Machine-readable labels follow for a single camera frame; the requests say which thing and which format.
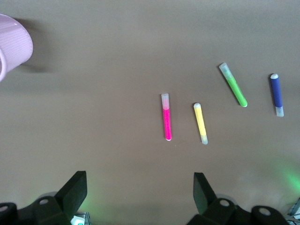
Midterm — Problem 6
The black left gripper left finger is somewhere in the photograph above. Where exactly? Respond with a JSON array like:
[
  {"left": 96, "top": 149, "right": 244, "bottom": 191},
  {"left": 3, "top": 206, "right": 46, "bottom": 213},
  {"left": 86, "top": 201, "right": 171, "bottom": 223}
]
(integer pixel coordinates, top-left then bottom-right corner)
[{"left": 17, "top": 171, "right": 88, "bottom": 225}]

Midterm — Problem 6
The green marker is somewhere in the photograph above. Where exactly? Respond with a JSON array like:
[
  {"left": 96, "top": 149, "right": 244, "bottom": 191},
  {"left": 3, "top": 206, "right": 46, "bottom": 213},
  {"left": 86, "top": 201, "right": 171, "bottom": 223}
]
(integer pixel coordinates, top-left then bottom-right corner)
[{"left": 219, "top": 62, "right": 248, "bottom": 108}]

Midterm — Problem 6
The yellow marker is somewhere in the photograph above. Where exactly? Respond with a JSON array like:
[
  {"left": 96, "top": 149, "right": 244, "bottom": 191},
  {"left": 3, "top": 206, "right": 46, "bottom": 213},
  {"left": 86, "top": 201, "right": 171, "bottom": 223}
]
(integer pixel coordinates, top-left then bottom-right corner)
[{"left": 193, "top": 102, "right": 209, "bottom": 145}]

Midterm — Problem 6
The pink marker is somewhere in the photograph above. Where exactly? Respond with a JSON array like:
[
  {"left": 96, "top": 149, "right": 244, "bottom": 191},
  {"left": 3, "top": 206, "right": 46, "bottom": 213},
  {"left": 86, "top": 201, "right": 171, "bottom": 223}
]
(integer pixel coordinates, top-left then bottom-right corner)
[{"left": 161, "top": 93, "right": 173, "bottom": 142}]

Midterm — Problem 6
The pink plastic cup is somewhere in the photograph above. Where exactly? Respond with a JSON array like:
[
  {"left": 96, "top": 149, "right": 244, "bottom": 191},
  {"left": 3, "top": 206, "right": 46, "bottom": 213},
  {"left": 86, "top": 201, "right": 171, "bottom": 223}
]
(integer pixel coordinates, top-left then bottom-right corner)
[{"left": 0, "top": 13, "right": 34, "bottom": 83}]

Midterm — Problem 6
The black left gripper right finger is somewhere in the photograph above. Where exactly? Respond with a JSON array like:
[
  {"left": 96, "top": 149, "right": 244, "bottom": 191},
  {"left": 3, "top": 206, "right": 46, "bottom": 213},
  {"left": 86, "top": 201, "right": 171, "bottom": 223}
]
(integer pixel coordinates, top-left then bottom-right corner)
[{"left": 187, "top": 172, "right": 253, "bottom": 225}]

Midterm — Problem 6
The purple marker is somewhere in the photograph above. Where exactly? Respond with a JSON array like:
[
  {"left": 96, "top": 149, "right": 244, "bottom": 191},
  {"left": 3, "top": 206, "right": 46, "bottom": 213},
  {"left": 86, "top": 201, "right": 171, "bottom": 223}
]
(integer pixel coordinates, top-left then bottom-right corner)
[{"left": 269, "top": 73, "right": 285, "bottom": 117}]

